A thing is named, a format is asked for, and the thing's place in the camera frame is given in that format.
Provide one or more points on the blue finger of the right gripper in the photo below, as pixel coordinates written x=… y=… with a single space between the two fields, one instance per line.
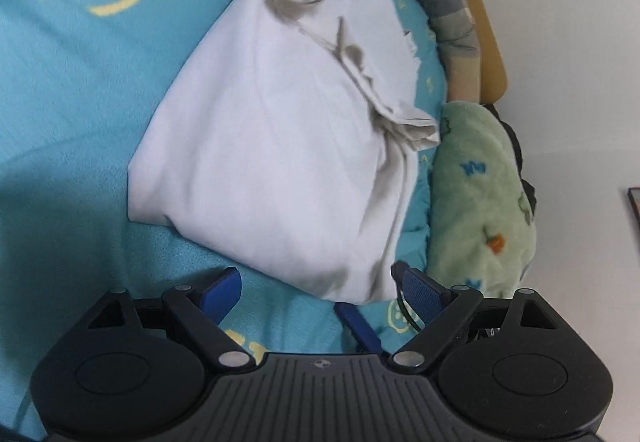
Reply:
x=367 y=340

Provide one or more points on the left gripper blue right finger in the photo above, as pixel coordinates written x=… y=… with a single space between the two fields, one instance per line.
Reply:
x=502 y=365

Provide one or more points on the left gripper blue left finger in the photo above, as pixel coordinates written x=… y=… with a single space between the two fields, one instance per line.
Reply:
x=139 y=367

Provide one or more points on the white t-shirt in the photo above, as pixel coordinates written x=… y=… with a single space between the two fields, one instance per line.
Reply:
x=289 y=142

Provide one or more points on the green fleece blanket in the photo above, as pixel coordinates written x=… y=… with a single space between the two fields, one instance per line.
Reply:
x=480 y=232

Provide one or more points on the black clothing pile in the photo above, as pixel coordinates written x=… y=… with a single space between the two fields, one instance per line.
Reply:
x=529 y=190

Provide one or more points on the tan padded headboard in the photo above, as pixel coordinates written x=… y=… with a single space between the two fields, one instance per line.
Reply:
x=492 y=70

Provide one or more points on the teal printed bed sheet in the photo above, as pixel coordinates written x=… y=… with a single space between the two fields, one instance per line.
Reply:
x=80 y=80

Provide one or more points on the striped pillow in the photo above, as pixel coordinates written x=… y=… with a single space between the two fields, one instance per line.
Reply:
x=452 y=24

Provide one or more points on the framed wall picture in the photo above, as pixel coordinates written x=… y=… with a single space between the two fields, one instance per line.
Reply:
x=633 y=195

